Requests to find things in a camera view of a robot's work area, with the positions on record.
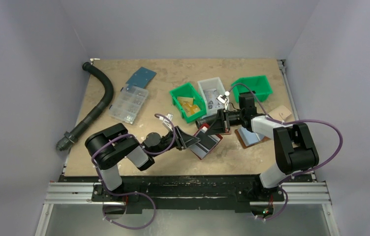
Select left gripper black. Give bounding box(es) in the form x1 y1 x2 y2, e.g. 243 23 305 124
151 125 200 157

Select dark grey VIP card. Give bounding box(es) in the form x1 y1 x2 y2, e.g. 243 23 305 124
197 133 222 153

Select red leather card holder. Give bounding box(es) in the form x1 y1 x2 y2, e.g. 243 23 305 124
188 123 223 160

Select white plastic bin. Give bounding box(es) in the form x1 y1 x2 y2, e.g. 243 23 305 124
197 77 225 116

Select green bin with yellow items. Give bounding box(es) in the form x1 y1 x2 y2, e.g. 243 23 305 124
169 83 207 123

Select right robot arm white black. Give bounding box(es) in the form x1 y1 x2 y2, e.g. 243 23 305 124
206 92 319 200

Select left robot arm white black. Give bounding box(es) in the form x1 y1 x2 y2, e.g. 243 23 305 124
85 123 201 201

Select brown open card holder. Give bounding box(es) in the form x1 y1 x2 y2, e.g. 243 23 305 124
235 127 269 149

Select clear compartment screw box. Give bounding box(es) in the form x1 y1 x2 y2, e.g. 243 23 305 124
109 86 149 124

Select black corrugated hose right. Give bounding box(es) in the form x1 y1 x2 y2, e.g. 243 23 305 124
194 117 220 129

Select black corrugated hose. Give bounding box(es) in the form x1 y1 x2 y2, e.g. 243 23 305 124
56 61 115 152
194 117 220 129

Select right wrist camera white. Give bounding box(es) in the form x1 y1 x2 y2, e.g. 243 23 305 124
216 91 230 108

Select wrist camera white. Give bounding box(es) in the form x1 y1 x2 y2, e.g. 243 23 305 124
159 113 173 130
216 91 230 108

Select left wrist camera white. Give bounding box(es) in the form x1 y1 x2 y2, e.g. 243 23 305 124
159 113 173 130

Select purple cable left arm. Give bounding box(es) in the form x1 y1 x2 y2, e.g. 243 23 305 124
91 113 177 230

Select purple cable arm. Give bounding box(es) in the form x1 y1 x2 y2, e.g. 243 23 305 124
91 113 177 230
225 83 344 222

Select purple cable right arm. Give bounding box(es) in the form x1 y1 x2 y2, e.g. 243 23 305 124
225 83 344 222

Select black corrugated hose left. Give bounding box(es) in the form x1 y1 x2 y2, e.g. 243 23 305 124
56 61 115 152

